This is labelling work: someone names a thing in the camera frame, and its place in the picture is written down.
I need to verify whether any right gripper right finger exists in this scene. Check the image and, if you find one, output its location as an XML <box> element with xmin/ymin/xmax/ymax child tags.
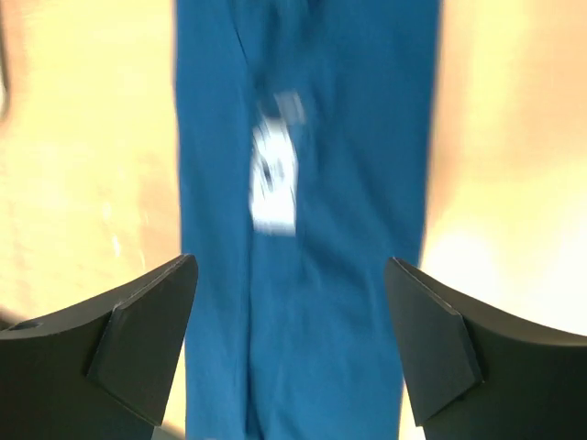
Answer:
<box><xmin>384</xmin><ymin>258</ymin><xmax>586</xmax><ymax>440</ymax></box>

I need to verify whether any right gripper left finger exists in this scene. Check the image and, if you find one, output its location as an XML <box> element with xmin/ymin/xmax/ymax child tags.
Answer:
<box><xmin>1</xmin><ymin>255</ymin><xmax>198</xmax><ymax>440</ymax></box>

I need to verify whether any blue mickey t-shirt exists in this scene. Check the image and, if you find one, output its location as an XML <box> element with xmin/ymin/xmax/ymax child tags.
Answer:
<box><xmin>175</xmin><ymin>1</ymin><xmax>440</xmax><ymax>439</ymax></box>

